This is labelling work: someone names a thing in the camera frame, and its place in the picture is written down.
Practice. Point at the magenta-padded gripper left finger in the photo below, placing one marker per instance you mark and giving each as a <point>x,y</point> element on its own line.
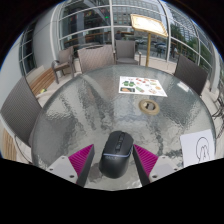
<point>81,160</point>

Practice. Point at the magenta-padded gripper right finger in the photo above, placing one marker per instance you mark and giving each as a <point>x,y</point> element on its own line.
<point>146,160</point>

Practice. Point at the black computer mouse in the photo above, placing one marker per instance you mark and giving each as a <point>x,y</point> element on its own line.
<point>116,156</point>

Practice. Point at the wooden slatted bench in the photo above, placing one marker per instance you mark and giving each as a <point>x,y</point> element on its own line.
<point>41,81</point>
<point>9,146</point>

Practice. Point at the colourful printed menu sheet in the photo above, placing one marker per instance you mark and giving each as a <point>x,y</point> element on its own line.
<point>141,86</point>

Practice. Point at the dark grey wicker chair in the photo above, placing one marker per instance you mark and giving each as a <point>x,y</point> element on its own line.
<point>190,74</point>
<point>18,110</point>

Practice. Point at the brown wicker armchair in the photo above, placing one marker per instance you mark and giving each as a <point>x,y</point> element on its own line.
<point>65,56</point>

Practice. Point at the grey wicker armchair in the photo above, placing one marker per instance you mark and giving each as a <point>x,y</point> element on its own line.
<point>126,50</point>

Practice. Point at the gold menu stand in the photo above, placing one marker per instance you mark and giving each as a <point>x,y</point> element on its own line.
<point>148,24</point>

